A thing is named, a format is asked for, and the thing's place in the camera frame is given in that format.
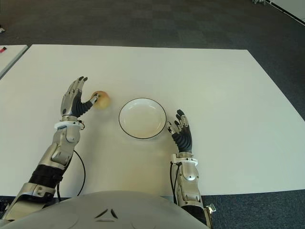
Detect white board panel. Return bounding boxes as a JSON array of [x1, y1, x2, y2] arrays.
[[271, 0, 305, 27]]

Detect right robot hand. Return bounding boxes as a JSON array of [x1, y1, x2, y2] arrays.
[[166, 109, 193, 153]]

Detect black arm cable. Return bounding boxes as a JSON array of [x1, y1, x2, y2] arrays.
[[169, 162, 182, 206], [56, 149, 86, 201]]

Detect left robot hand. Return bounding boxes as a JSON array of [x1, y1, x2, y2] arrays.
[[61, 76, 101, 117]]

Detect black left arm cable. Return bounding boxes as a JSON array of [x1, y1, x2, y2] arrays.
[[56, 149, 86, 201]]

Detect grey robot torso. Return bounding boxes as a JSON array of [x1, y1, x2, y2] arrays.
[[0, 190, 210, 229]]

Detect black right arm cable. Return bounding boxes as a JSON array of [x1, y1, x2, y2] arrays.
[[169, 162, 182, 206]]

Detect yellow-red apple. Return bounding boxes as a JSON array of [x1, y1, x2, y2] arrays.
[[90, 90, 112, 110]]

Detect white plate black rim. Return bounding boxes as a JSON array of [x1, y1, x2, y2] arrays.
[[118, 97, 167, 140]]

